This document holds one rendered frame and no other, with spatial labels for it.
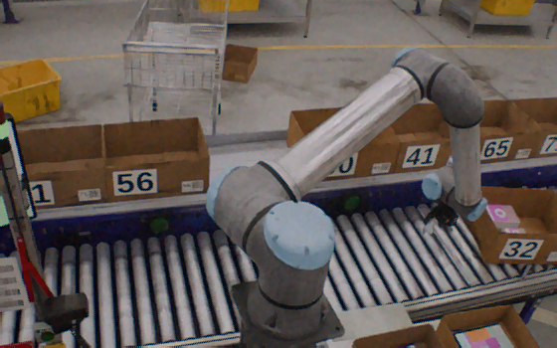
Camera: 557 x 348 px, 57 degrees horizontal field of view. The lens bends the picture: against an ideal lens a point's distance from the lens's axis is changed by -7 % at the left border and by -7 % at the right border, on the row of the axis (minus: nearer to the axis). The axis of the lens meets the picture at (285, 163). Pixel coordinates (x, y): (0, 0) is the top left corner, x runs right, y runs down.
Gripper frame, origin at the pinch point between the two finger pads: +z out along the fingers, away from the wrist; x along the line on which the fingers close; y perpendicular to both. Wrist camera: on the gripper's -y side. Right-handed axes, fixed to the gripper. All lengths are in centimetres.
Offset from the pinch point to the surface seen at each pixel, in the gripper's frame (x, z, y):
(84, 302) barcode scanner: -131, -28, 35
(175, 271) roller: -103, 5, -3
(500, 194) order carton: 36.4, -8.1, -7.3
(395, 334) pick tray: -39, -3, 45
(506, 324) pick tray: 6.4, 3.2, 48.0
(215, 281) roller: -90, 5, 4
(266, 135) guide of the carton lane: -55, -11, -61
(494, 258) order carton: 20.0, 1.9, 18.3
